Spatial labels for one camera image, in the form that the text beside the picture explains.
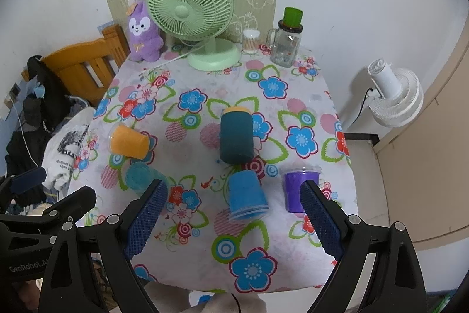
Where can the orange plastic cup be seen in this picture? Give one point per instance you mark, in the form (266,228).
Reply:
(125,141)

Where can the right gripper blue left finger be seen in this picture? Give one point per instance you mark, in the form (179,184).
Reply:
(141,216)

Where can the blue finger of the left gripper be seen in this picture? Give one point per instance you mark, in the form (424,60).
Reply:
(71,208)
(27,180)

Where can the purple plastic cup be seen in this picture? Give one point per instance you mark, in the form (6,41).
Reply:
(292,181)

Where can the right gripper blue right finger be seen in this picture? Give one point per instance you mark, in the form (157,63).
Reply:
(326,217)

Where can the purple plush toy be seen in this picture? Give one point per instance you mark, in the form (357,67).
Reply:
(145,40)

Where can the black clothes pile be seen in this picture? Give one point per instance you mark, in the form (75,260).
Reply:
(42,115)

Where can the green cup on jar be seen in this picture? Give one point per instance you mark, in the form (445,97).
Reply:
(292,17)

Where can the floral tablecloth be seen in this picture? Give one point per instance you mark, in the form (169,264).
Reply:
(193,244)

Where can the white printed t-shirt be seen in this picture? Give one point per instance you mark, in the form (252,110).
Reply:
(63,148)

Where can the white standing fan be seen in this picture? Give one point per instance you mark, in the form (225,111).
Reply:
(395,99)

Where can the wooden chair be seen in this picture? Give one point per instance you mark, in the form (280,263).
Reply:
(84,69)

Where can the glass jar mug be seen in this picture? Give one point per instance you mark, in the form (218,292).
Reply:
(284,43)

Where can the cotton swab container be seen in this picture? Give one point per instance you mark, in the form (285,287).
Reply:
(250,40)

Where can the teal beaded plastic cup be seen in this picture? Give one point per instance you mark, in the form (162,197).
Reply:
(140,175)

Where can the dark teal cup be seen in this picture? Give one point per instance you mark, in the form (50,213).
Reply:
(236,136)

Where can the blue plastic cup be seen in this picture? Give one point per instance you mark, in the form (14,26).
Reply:
(246,198)

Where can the beige cartoon board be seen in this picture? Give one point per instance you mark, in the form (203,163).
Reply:
(253,1)

